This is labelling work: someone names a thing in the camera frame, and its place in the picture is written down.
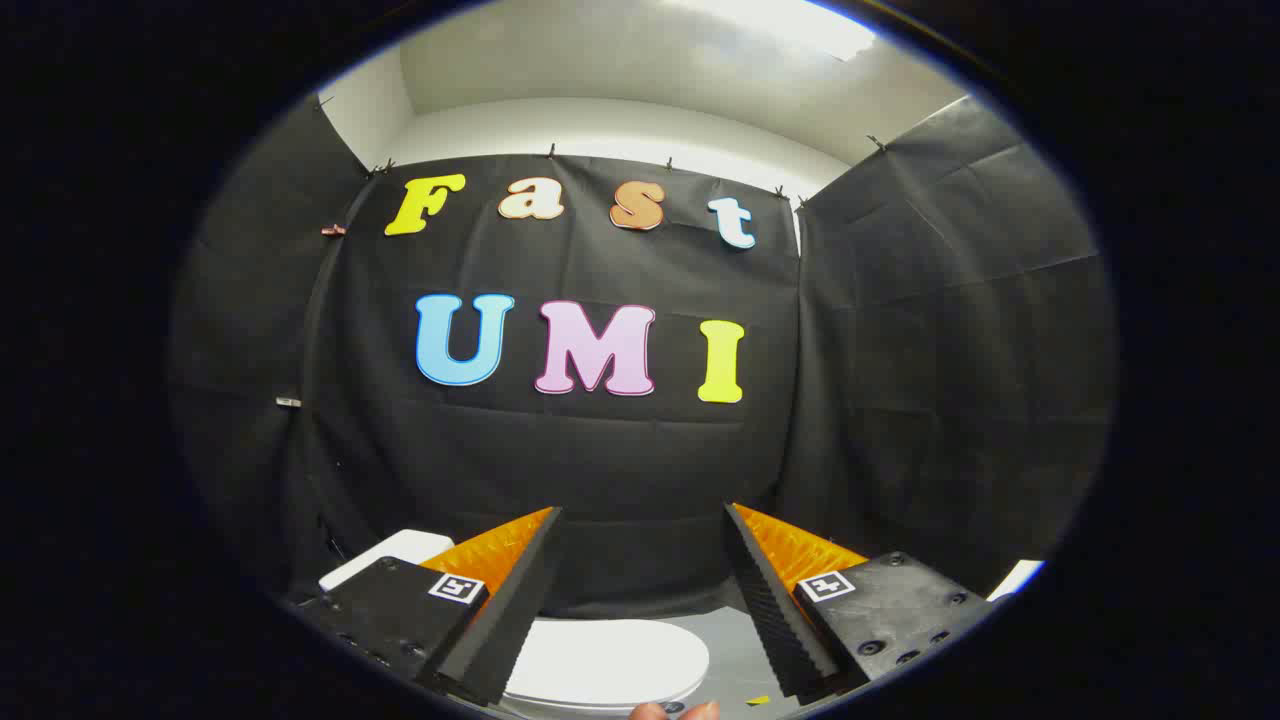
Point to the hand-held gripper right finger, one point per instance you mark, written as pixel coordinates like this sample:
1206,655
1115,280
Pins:
775,620

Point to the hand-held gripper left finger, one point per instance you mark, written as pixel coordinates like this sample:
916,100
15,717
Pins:
510,620

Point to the white toilet lid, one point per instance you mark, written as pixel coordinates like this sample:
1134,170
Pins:
610,660

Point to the black backdrop cloth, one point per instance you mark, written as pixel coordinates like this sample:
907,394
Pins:
600,460

